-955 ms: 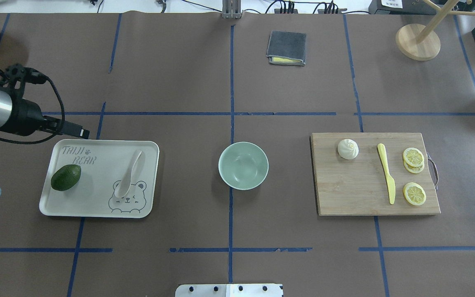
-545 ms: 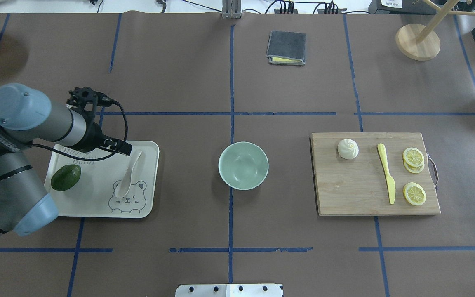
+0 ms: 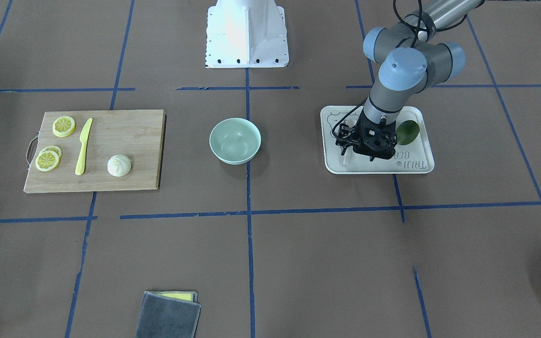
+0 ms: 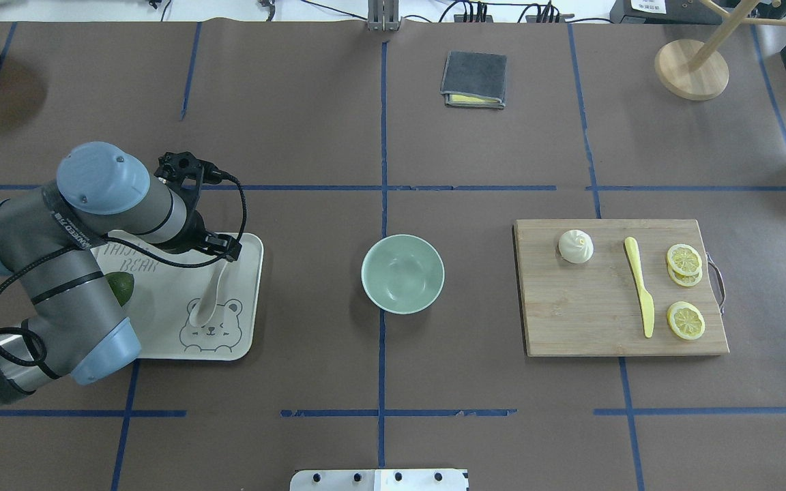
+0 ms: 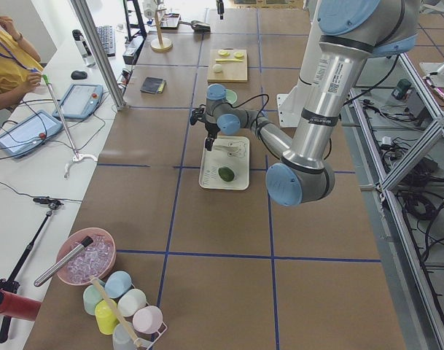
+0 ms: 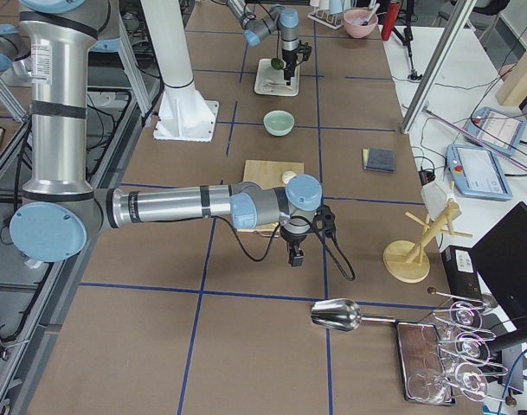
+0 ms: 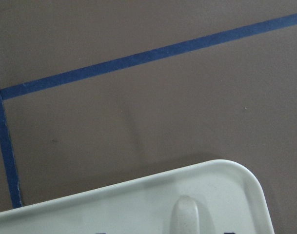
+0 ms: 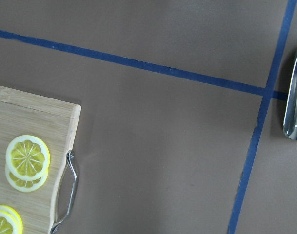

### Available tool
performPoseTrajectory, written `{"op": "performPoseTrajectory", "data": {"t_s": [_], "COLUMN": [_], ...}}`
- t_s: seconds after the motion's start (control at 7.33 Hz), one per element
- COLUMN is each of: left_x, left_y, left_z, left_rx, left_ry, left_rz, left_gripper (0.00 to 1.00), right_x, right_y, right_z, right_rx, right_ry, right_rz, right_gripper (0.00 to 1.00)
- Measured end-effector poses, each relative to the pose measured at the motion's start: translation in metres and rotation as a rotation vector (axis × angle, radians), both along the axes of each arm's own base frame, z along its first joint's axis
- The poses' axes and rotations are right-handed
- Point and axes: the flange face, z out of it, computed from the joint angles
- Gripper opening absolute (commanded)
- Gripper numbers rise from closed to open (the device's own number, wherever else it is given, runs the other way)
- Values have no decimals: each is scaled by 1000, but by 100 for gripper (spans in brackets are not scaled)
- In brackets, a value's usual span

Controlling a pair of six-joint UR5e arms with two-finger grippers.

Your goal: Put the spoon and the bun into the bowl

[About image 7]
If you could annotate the white spoon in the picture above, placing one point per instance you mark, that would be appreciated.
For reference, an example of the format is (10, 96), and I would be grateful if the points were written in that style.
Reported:
(185, 217)

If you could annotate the white rectangular tray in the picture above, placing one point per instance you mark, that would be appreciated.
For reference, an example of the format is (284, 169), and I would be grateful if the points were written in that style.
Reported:
(229, 197)

